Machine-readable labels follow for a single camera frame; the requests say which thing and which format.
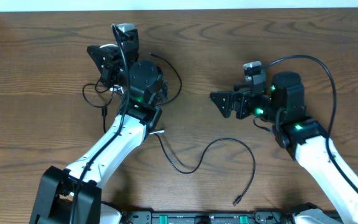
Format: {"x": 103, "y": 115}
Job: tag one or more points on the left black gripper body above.
{"x": 109, "y": 66}

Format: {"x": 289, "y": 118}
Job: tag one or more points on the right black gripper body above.
{"x": 238, "y": 104}

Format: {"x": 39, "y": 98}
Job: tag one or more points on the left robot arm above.
{"x": 73, "y": 195}

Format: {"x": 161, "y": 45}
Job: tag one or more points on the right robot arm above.
{"x": 302, "y": 136}

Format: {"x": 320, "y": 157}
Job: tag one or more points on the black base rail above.
{"x": 307, "y": 213}

